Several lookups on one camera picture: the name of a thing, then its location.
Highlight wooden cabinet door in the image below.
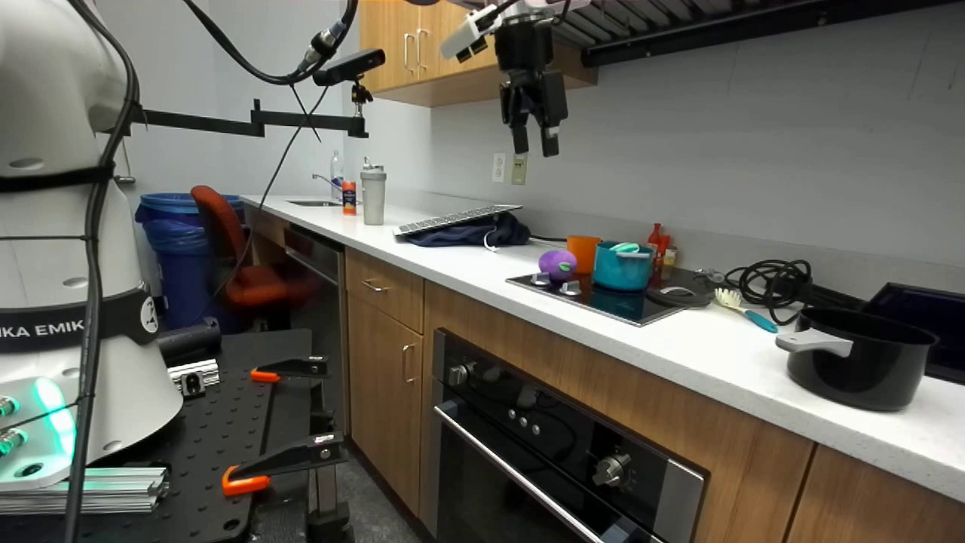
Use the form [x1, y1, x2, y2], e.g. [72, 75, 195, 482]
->
[781, 445, 965, 543]
[344, 294, 432, 522]

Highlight dark blue bag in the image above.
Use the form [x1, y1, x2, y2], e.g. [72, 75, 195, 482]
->
[408, 212, 534, 251]

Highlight teal bowl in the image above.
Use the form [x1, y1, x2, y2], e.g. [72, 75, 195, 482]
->
[587, 237, 658, 295]

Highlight silver closed laptop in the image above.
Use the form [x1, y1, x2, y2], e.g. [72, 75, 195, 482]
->
[391, 198, 526, 240]

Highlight black built-in oven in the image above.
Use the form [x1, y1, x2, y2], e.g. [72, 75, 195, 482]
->
[429, 326, 711, 543]

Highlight stainless steel tumbler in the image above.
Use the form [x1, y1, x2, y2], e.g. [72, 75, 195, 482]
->
[357, 163, 390, 229]

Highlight purple round toy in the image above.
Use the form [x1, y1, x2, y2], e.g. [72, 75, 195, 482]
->
[537, 246, 582, 283]

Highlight black perforated robot table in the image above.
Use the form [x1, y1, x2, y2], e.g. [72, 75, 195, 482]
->
[0, 322, 349, 543]

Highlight chrome faucet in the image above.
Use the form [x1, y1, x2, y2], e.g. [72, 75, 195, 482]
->
[307, 149, 347, 205]

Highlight dark dishwasher front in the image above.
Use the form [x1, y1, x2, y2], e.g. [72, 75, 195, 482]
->
[279, 224, 349, 438]

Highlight black pot with grey handle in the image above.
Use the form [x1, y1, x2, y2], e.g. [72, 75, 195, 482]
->
[775, 305, 942, 415]

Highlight stainless steel range hood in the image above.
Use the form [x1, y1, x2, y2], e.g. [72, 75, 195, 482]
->
[540, 0, 965, 74]

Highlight wooden upper cabinet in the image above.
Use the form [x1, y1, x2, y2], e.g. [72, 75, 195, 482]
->
[357, 0, 600, 112]

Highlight aluminium extrusion bar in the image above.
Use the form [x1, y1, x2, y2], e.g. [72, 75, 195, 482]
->
[0, 462, 171, 519]

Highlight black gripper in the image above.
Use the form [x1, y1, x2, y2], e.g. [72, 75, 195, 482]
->
[491, 21, 573, 163]

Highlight black coiled cable bundle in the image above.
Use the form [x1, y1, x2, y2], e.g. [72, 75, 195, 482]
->
[721, 258, 817, 330]

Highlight dish brush with teal handle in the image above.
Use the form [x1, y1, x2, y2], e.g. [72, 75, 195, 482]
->
[711, 288, 781, 339]

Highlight orange cup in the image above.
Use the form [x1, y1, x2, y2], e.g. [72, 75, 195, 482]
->
[564, 233, 606, 282]

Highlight black bar camera on boom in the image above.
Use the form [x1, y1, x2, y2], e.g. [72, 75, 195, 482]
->
[311, 46, 390, 92]

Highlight red office chair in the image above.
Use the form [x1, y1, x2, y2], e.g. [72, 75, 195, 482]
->
[187, 184, 320, 317]

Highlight blue plastic bin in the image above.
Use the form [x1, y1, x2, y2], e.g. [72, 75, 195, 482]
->
[132, 189, 251, 334]

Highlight black clamp with orange handle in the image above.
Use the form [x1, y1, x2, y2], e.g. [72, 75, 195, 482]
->
[245, 354, 332, 392]
[218, 431, 347, 504]

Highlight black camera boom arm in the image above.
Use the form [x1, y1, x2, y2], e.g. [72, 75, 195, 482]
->
[123, 97, 370, 143]

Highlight red bottle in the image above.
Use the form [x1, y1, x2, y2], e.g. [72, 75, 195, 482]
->
[644, 219, 679, 283]

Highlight wooden drawer front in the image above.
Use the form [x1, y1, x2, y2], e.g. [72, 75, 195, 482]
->
[344, 246, 429, 334]

